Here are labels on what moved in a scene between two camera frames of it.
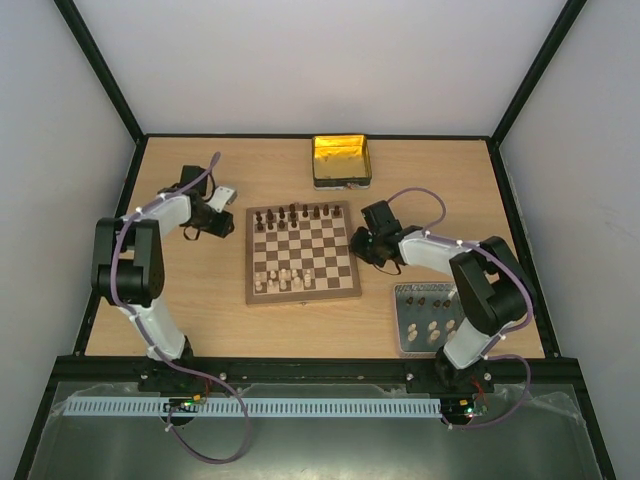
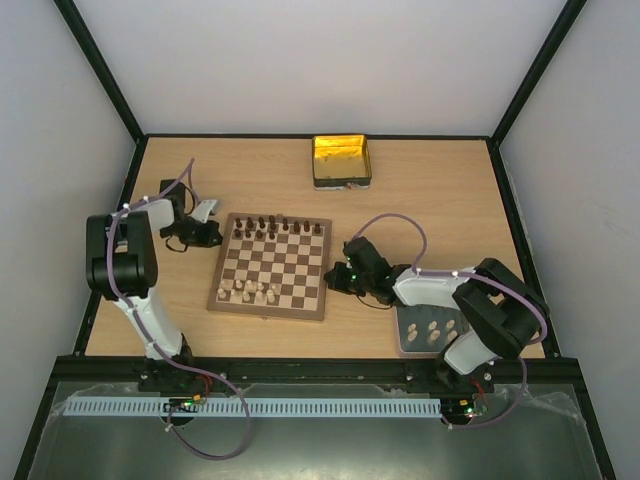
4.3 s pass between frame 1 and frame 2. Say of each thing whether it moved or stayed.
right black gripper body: moved
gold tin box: stayed
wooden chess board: moved
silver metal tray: stayed
